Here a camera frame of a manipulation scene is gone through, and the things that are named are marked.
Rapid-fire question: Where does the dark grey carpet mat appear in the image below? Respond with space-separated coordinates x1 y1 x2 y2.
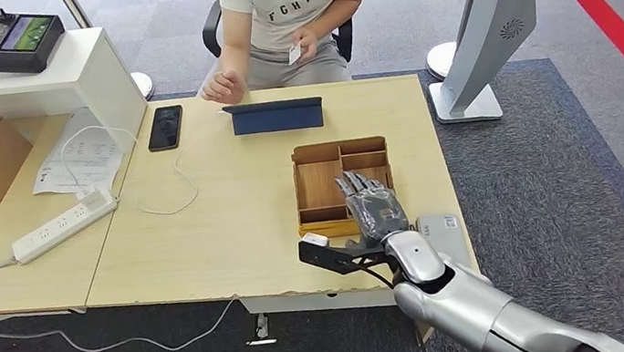
0 30 624 352

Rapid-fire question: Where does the white ID card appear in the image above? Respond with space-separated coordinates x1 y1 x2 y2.
286 42 305 67

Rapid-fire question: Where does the clear plastic film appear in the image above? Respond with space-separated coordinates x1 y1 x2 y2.
348 185 413 246

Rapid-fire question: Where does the white desk shelf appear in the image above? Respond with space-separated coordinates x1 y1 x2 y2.
0 16 155 171

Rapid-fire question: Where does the grey kiosk display stand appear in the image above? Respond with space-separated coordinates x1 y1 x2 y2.
415 0 605 129

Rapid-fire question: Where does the grey card reader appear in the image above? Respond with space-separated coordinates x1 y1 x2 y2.
413 209 473 276

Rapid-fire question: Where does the black right camera bracket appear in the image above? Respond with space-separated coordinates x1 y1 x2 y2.
296 227 393 283

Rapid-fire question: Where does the floor outlet with plug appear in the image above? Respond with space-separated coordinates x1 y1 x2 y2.
242 312 279 350

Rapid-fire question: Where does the wooden organizer box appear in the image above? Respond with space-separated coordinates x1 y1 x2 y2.
286 133 401 244

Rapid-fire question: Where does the white charger plug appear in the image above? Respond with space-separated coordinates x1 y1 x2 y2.
76 183 116 210

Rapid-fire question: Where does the round white stand base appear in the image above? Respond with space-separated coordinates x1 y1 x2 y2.
423 41 463 84
130 69 158 103

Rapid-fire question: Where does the white power strip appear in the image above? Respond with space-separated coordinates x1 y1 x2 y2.
5 186 125 266

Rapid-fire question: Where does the light wood desk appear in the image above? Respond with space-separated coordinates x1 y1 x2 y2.
58 60 491 352
0 103 155 332

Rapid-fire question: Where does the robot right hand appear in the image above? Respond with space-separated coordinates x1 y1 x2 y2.
333 162 414 252

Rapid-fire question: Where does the person's right hand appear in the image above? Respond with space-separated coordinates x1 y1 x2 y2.
196 67 249 109

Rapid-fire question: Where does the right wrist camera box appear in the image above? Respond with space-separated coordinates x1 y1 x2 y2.
300 230 332 252

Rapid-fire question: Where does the white floor cable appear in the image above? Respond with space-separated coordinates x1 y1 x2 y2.
0 295 245 352

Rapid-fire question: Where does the white charging cable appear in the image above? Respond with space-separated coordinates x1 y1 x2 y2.
56 106 239 230

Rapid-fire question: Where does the white printed paper sheet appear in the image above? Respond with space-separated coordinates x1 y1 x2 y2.
23 103 130 204

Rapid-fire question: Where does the metal pole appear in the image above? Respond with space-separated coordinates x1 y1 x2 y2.
57 0 96 35

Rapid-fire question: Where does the blue tablet case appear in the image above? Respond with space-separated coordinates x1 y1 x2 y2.
221 93 328 142

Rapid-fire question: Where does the person's left hand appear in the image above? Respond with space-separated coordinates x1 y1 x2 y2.
291 26 322 63

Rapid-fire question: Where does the black smartphone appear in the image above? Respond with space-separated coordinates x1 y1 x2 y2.
142 104 189 154

